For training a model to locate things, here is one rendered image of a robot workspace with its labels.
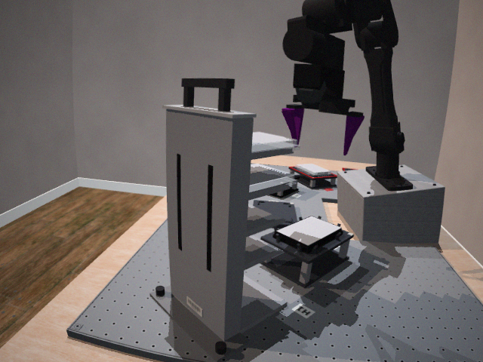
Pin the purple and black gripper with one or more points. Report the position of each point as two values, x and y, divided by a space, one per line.
293 115

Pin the white multi-well plate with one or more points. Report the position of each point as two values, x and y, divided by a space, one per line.
265 141

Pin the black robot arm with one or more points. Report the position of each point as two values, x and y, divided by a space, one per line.
308 40

